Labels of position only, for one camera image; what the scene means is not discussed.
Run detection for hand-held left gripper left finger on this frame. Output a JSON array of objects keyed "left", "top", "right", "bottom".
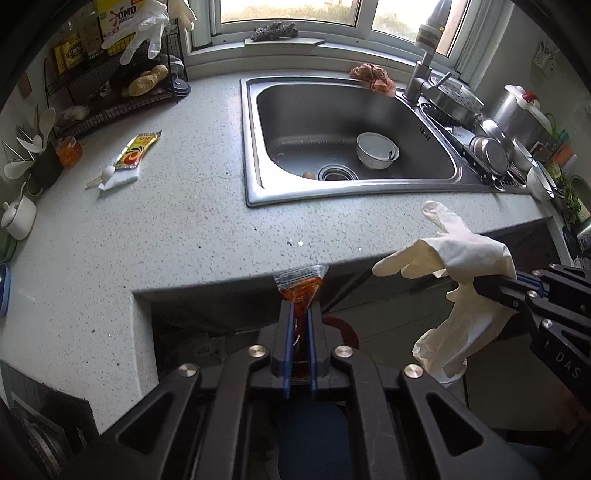
[{"left": 60, "top": 299, "right": 295, "bottom": 480}]

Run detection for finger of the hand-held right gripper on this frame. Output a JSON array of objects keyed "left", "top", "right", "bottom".
[
  {"left": 515, "top": 264, "right": 591, "bottom": 305},
  {"left": 472, "top": 275, "right": 550, "bottom": 324}
]

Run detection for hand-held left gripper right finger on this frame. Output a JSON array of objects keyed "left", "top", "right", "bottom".
[{"left": 309, "top": 301, "right": 541, "bottom": 480}]

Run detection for red chili oil packet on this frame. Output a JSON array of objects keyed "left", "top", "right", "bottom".
[{"left": 273, "top": 264, "right": 331, "bottom": 384}]

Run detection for cream rubber glove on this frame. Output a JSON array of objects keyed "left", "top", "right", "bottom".
[{"left": 372, "top": 200, "right": 518, "bottom": 388}]

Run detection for person's right hand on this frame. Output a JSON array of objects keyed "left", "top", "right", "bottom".
[{"left": 551, "top": 385, "right": 591, "bottom": 433}]

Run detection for green vegetables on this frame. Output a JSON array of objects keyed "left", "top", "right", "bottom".
[{"left": 554, "top": 164, "right": 585, "bottom": 222}]

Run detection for small white bowl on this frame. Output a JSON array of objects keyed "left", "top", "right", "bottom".
[{"left": 526, "top": 161, "right": 557, "bottom": 201}]

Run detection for orange teal box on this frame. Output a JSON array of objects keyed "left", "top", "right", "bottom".
[{"left": 536, "top": 129, "right": 578, "bottom": 167}]

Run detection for steel bowls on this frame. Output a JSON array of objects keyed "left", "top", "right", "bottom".
[{"left": 468, "top": 136, "right": 511, "bottom": 178}]

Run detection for large steel pot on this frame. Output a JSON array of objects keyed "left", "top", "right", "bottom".
[{"left": 489, "top": 84, "right": 552, "bottom": 148}]

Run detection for steel kitchen sink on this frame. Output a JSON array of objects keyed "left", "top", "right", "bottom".
[{"left": 240, "top": 76, "right": 532, "bottom": 208}]

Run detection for steel colander pot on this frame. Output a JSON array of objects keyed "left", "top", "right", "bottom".
[{"left": 425, "top": 76, "right": 485, "bottom": 125}]

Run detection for white tissue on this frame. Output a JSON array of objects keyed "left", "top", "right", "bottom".
[{"left": 98, "top": 164, "right": 144, "bottom": 192}]

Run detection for steel faucet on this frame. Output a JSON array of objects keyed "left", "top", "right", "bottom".
[{"left": 403, "top": 0, "right": 455, "bottom": 104}]

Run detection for yellow sauce packet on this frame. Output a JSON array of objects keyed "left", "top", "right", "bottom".
[{"left": 113, "top": 130, "right": 162, "bottom": 171}]

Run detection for white plastic spoon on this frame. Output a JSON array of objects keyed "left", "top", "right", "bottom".
[{"left": 85, "top": 165, "right": 115, "bottom": 189}]

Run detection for orange rag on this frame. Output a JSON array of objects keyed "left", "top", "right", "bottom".
[{"left": 349, "top": 62, "right": 398, "bottom": 97}]

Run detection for black round object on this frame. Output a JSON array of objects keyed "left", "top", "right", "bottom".
[{"left": 168, "top": 55, "right": 191, "bottom": 97}]

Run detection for black gas stove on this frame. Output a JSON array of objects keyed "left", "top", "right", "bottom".
[{"left": 0, "top": 360, "right": 100, "bottom": 480}]

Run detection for bread roll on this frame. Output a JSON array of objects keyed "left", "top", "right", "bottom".
[{"left": 128, "top": 64, "right": 169, "bottom": 97}]

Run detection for black utensil cup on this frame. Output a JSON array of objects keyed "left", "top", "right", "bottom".
[{"left": 28, "top": 148, "right": 65, "bottom": 190}]

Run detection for white lidded ceramic container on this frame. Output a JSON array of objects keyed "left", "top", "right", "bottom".
[{"left": 0, "top": 189, "right": 38, "bottom": 241}]

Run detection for steel wool scrubber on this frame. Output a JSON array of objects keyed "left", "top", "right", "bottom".
[{"left": 252, "top": 21, "right": 301, "bottom": 42}]

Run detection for black plastic bag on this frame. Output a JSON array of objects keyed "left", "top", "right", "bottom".
[{"left": 108, "top": 65, "right": 139, "bottom": 95}]

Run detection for garlic bulbs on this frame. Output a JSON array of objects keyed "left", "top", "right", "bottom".
[{"left": 58, "top": 105, "right": 90, "bottom": 125}]

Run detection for window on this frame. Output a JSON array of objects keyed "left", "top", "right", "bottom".
[{"left": 185, "top": 0, "right": 495, "bottom": 84}]

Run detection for white rice paddle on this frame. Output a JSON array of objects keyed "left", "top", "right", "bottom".
[
  {"left": 16, "top": 136, "right": 47, "bottom": 155},
  {"left": 37, "top": 107, "right": 57, "bottom": 144},
  {"left": 4, "top": 159, "right": 35, "bottom": 181}
]

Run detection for metal utensils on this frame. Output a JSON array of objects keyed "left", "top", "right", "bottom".
[{"left": 2, "top": 124, "right": 35, "bottom": 162}]

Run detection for yellow black packet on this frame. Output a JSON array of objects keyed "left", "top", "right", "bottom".
[{"left": 51, "top": 37, "right": 88, "bottom": 75}]

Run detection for yellow detergent box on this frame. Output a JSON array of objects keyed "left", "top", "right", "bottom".
[{"left": 96, "top": 0, "right": 139, "bottom": 40}]

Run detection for black handled knife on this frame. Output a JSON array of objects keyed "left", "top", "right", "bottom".
[{"left": 429, "top": 117, "right": 495, "bottom": 185}]

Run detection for black wire rack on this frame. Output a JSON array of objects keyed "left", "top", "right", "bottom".
[{"left": 44, "top": 21, "right": 190, "bottom": 139}]

